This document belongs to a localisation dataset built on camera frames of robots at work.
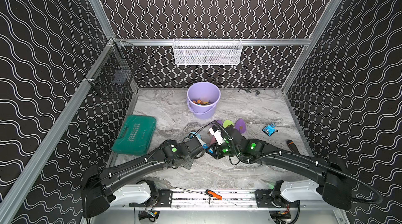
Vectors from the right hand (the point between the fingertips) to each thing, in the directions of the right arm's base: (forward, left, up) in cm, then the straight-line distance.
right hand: (206, 150), depth 75 cm
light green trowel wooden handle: (+26, -14, -14) cm, 32 cm away
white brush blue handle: (+2, +1, 0) cm, 2 cm away
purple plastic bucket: (+43, +3, -10) cm, 44 cm away
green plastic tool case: (+12, +41, -9) cm, 43 cm away
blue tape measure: (+18, -38, -10) cm, 43 cm away
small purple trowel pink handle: (+22, -21, -12) cm, 33 cm away
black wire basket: (+41, +56, +14) cm, 71 cm away
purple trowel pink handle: (+26, -9, -15) cm, 32 cm away
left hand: (-4, +8, -2) cm, 9 cm away
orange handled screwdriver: (-16, -3, -14) cm, 21 cm away
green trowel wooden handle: (+31, +5, 0) cm, 31 cm away
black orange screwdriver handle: (+9, -49, -14) cm, 52 cm away
